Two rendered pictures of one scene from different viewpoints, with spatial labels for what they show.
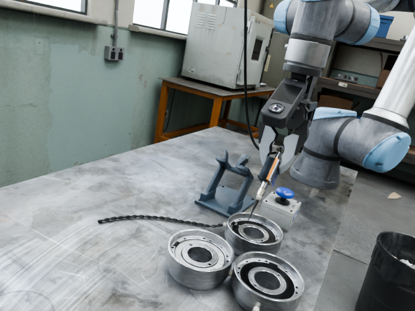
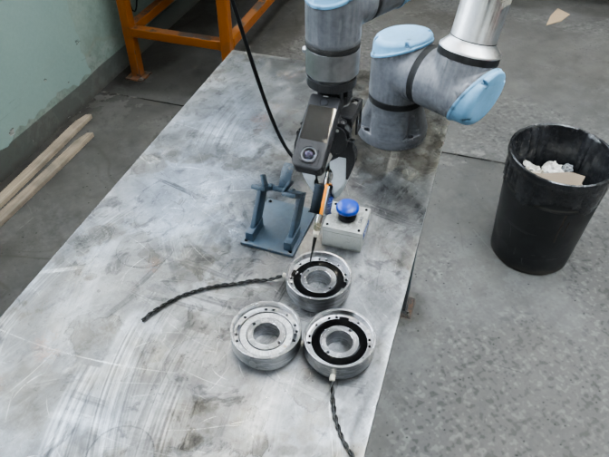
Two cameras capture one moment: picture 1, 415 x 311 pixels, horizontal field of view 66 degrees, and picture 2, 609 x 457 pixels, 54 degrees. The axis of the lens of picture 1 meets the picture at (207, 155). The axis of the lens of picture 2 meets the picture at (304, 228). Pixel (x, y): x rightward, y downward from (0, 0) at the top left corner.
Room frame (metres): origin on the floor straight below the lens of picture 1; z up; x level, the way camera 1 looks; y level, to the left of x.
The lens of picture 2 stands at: (-0.11, 0.00, 1.55)
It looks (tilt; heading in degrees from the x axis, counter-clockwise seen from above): 43 degrees down; 352
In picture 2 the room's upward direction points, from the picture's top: straight up
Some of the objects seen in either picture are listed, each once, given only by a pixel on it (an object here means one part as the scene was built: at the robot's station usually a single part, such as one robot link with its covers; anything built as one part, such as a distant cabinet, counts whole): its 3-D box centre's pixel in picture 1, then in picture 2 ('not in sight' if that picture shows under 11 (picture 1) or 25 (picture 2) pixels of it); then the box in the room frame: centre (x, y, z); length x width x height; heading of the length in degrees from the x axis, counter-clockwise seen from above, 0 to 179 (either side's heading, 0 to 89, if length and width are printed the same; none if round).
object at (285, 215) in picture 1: (280, 209); (347, 223); (0.65, -0.18, 0.82); 0.08 x 0.07 x 0.05; 155
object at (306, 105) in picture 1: (295, 97); (332, 107); (0.64, -0.15, 1.07); 0.09 x 0.08 x 0.12; 152
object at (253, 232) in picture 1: (252, 236); (318, 282); (0.52, -0.11, 0.82); 0.10 x 0.10 x 0.04
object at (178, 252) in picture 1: (199, 258); (266, 336); (0.43, -0.02, 0.82); 0.08 x 0.08 x 0.02
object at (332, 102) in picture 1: (333, 111); not in sight; (3.89, -1.38, 0.64); 0.49 x 0.40 x 0.37; 70
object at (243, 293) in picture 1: (265, 284); (339, 345); (0.40, -0.12, 0.82); 0.10 x 0.10 x 0.04
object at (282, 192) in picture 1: (282, 199); (347, 215); (0.64, -0.18, 0.85); 0.04 x 0.04 x 0.05
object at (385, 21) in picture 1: (364, 26); not in sight; (3.91, -1.41, 1.61); 0.52 x 0.38 x 0.22; 68
